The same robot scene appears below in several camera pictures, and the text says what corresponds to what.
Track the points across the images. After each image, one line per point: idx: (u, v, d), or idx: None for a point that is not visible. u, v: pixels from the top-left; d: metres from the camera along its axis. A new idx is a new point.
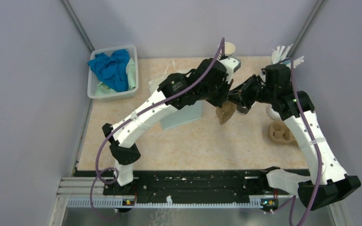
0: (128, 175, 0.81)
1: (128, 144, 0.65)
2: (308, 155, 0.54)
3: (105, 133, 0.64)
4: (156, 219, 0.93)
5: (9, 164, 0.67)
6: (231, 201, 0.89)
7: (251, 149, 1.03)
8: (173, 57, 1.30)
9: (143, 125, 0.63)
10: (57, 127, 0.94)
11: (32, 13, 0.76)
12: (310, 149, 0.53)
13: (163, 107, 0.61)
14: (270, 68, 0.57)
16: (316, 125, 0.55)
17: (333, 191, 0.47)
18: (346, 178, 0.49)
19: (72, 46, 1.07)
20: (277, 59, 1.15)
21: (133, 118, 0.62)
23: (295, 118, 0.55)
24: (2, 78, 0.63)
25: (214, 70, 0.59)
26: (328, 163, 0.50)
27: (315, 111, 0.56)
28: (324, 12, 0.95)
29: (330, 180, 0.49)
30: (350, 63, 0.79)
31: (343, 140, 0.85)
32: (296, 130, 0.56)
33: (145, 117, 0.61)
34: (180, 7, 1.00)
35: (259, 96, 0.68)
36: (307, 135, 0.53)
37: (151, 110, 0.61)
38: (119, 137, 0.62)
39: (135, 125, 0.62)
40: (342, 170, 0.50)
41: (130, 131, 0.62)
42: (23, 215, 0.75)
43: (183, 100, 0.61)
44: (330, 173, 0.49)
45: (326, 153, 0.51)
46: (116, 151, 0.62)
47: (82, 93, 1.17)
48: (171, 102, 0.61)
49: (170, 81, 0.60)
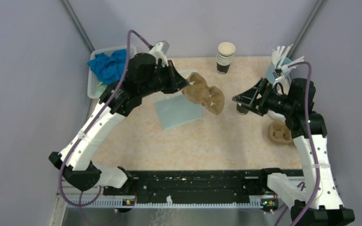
0: (118, 181, 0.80)
1: (84, 165, 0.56)
2: (308, 177, 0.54)
3: (53, 163, 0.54)
4: (156, 219, 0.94)
5: (10, 164, 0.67)
6: (231, 201, 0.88)
7: (251, 149, 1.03)
8: (173, 57, 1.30)
9: (94, 141, 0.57)
10: (57, 127, 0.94)
11: (31, 13, 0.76)
12: (311, 172, 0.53)
13: (109, 116, 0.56)
14: (300, 86, 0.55)
16: (324, 149, 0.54)
17: (323, 217, 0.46)
18: (340, 208, 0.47)
19: (72, 46, 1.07)
20: (277, 59, 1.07)
21: (81, 137, 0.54)
23: (303, 139, 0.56)
24: (2, 77, 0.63)
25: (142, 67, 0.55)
26: (326, 189, 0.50)
27: (326, 136, 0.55)
28: (324, 12, 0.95)
29: (323, 205, 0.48)
30: (350, 62, 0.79)
31: (343, 140, 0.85)
32: (303, 150, 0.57)
33: (94, 133, 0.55)
34: (180, 7, 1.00)
35: (276, 110, 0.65)
36: (311, 157, 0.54)
37: (97, 124, 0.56)
38: (71, 161, 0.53)
39: (86, 143, 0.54)
40: (339, 200, 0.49)
41: (82, 151, 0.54)
42: (23, 214, 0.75)
43: (127, 106, 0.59)
44: (325, 199, 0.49)
45: (326, 180, 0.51)
46: (72, 178, 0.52)
47: (82, 93, 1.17)
48: (117, 109, 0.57)
49: (110, 91, 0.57)
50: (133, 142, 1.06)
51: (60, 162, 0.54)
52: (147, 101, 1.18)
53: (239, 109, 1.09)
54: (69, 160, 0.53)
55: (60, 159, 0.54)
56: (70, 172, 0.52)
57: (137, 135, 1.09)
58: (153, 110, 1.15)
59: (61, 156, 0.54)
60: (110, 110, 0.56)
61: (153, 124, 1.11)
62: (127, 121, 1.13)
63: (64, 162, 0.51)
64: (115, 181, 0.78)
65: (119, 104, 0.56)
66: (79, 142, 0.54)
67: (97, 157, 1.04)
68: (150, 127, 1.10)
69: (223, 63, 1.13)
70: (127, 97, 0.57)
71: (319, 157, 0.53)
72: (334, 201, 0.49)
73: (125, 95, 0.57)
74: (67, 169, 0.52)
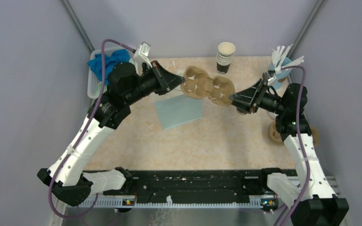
0: (117, 183, 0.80)
1: (74, 181, 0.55)
2: (300, 173, 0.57)
3: (43, 179, 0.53)
4: (156, 219, 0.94)
5: (9, 164, 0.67)
6: (231, 201, 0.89)
7: (251, 149, 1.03)
8: (173, 57, 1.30)
9: (84, 157, 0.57)
10: (57, 127, 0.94)
11: (32, 13, 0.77)
12: (302, 166, 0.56)
13: (98, 130, 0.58)
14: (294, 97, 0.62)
16: (310, 146, 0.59)
17: (319, 206, 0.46)
18: (333, 197, 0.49)
19: (72, 46, 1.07)
20: (277, 59, 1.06)
21: (70, 152, 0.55)
23: (292, 137, 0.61)
24: (2, 77, 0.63)
25: (122, 80, 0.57)
26: (317, 180, 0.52)
27: (311, 134, 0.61)
28: (324, 12, 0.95)
29: (316, 194, 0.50)
30: (349, 62, 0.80)
31: (343, 140, 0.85)
32: (292, 149, 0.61)
33: (83, 147, 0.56)
34: (180, 7, 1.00)
35: (269, 109, 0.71)
36: (300, 152, 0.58)
37: (86, 138, 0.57)
38: (60, 176, 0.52)
39: (75, 158, 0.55)
40: (331, 189, 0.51)
41: (71, 166, 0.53)
42: (23, 214, 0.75)
43: (116, 118, 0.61)
44: (317, 189, 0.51)
45: (317, 172, 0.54)
46: (62, 193, 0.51)
47: (82, 93, 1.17)
48: (105, 123, 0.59)
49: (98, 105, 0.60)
50: (133, 142, 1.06)
51: (49, 179, 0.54)
52: (147, 101, 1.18)
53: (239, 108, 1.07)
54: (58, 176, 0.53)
55: (50, 176, 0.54)
56: (60, 188, 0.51)
57: (137, 134, 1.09)
58: (153, 110, 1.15)
59: (51, 172, 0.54)
60: (99, 125, 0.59)
61: (153, 124, 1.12)
62: (127, 121, 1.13)
63: (53, 177, 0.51)
64: (112, 185, 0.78)
65: (107, 118, 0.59)
66: (68, 157, 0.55)
67: (97, 157, 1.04)
68: (150, 127, 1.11)
69: (223, 63, 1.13)
70: (115, 110, 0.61)
71: (307, 151, 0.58)
72: (327, 191, 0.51)
73: (113, 108, 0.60)
74: (57, 184, 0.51)
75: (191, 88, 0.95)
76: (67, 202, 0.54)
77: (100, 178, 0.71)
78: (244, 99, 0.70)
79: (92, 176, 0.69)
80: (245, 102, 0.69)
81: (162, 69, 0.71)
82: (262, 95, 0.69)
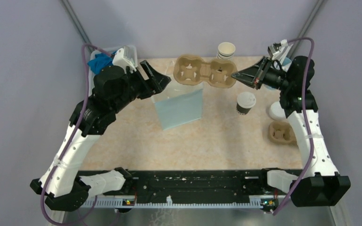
0: (117, 184, 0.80)
1: (66, 189, 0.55)
2: (303, 149, 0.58)
3: (35, 190, 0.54)
4: (156, 219, 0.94)
5: (8, 164, 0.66)
6: (231, 201, 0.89)
7: (251, 149, 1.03)
8: (173, 57, 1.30)
9: (73, 165, 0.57)
10: (57, 127, 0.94)
11: (31, 13, 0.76)
12: (306, 143, 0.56)
13: (81, 140, 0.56)
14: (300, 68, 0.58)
16: (316, 123, 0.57)
17: (320, 182, 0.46)
18: (335, 175, 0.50)
19: (71, 46, 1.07)
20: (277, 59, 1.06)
21: (56, 164, 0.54)
23: (296, 114, 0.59)
24: (1, 77, 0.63)
25: (109, 83, 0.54)
26: (320, 157, 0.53)
27: (317, 110, 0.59)
28: (324, 12, 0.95)
29: (317, 172, 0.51)
30: (349, 62, 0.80)
31: (342, 140, 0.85)
32: (296, 125, 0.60)
33: (69, 157, 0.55)
34: (180, 7, 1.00)
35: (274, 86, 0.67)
36: (305, 130, 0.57)
37: (71, 148, 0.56)
38: (51, 188, 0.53)
39: (62, 169, 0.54)
40: (334, 167, 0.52)
41: (60, 177, 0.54)
42: (22, 214, 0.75)
43: (99, 125, 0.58)
44: (320, 166, 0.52)
45: (320, 149, 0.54)
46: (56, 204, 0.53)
47: (82, 93, 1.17)
48: (88, 131, 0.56)
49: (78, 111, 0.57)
50: (133, 142, 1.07)
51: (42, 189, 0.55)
52: (147, 101, 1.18)
53: (240, 109, 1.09)
54: (49, 187, 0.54)
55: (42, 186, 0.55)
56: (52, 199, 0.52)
57: (137, 134, 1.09)
58: (153, 110, 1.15)
59: (41, 183, 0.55)
60: (81, 133, 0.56)
61: (153, 124, 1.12)
62: (127, 121, 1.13)
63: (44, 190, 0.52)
64: (111, 186, 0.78)
65: (89, 125, 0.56)
66: (56, 168, 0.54)
67: (97, 157, 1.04)
68: (150, 127, 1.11)
69: None
70: (97, 116, 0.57)
71: (312, 129, 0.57)
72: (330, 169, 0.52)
73: (94, 114, 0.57)
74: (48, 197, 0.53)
75: (188, 76, 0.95)
76: (62, 209, 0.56)
77: (98, 181, 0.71)
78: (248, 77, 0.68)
79: (90, 180, 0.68)
80: (248, 80, 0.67)
81: (152, 69, 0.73)
82: (266, 71, 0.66)
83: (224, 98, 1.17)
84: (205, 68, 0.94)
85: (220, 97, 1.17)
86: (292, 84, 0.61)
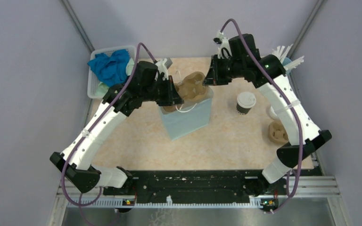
0: (118, 181, 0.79)
1: (85, 165, 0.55)
2: (285, 120, 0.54)
3: (55, 163, 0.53)
4: (156, 219, 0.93)
5: (10, 164, 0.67)
6: (231, 201, 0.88)
7: (250, 149, 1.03)
8: (173, 57, 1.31)
9: (98, 140, 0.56)
10: (57, 127, 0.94)
11: (31, 14, 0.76)
12: (288, 114, 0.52)
13: (113, 115, 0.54)
14: (234, 39, 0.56)
16: (289, 88, 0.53)
17: (310, 149, 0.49)
18: (319, 133, 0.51)
19: (71, 46, 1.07)
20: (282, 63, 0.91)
21: (85, 135, 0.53)
23: (268, 85, 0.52)
24: (2, 79, 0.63)
25: (147, 71, 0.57)
26: (304, 123, 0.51)
27: (286, 74, 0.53)
28: (323, 12, 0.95)
29: (307, 139, 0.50)
30: (348, 63, 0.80)
31: (341, 140, 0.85)
32: (271, 96, 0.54)
33: (98, 131, 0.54)
34: (180, 7, 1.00)
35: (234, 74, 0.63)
36: (282, 100, 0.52)
37: (102, 122, 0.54)
38: (74, 159, 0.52)
39: (90, 142, 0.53)
40: (316, 126, 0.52)
41: (86, 149, 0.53)
42: (22, 215, 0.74)
43: (130, 105, 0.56)
44: (307, 132, 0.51)
45: (302, 115, 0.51)
46: (78, 174, 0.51)
47: (82, 93, 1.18)
48: (120, 108, 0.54)
49: (113, 91, 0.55)
50: (133, 142, 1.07)
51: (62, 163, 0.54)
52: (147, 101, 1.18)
53: (240, 109, 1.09)
54: (71, 158, 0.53)
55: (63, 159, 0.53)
56: (74, 171, 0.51)
57: (137, 134, 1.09)
58: (153, 110, 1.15)
59: (63, 156, 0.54)
60: (113, 109, 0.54)
61: (153, 124, 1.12)
62: (127, 121, 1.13)
63: (68, 160, 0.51)
64: (115, 181, 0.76)
65: (123, 103, 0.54)
66: (83, 140, 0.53)
67: (97, 157, 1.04)
68: (150, 127, 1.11)
69: None
70: (129, 96, 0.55)
71: (288, 96, 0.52)
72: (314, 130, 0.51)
73: (127, 95, 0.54)
74: (70, 167, 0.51)
75: None
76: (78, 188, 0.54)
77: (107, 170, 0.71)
78: (211, 82, 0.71)
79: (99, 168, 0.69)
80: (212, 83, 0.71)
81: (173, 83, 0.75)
82: (216, 67, 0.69)
83: (224, 98, 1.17)
84: (184, 88, 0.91)
85: (220, 96, 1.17)
86: (242, 57, 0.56)
